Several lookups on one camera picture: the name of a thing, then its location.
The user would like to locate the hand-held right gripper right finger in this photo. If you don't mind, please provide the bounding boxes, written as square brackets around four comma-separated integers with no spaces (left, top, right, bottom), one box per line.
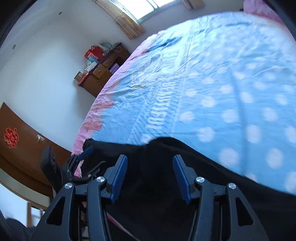
[173,155,270,241]

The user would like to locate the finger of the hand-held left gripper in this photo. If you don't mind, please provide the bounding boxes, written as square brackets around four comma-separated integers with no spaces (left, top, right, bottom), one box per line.
[66,146,94,174]
[73,161,106,183]

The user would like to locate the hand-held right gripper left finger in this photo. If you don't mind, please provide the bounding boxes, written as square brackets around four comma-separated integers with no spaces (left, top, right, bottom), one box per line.
[30,155,128,241]

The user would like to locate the black pants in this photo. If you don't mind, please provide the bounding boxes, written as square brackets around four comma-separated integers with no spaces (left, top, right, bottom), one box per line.
[82,137,296,241]

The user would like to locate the brown wooden door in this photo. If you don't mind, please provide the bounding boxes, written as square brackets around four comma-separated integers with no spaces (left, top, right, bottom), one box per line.
[0,102,73,203]

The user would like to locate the red knot ornament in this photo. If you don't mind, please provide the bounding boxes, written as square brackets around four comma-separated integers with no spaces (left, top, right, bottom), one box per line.
[3,127,19,148]

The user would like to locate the wooden cabinet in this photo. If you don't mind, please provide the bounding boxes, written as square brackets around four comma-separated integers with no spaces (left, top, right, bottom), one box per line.
[74,43,130,98]

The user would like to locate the red gift bag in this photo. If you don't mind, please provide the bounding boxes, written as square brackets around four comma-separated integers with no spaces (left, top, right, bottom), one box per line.
[84,46,102,60]

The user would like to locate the polka dot bed sheet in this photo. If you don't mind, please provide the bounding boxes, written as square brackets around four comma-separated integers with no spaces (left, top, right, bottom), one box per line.
[72,10,296,194]

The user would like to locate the beige patterned curtain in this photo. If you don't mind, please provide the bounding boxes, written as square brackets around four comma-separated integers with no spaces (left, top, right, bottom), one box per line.
[92,0,145,40]
[181,0,205,10]

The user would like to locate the sliding window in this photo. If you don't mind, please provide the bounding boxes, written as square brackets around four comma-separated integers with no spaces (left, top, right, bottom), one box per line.
[116,0,185,24]

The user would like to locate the pink floral blanket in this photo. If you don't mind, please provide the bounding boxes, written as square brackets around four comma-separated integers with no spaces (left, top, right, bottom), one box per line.
[243,0,285,24]

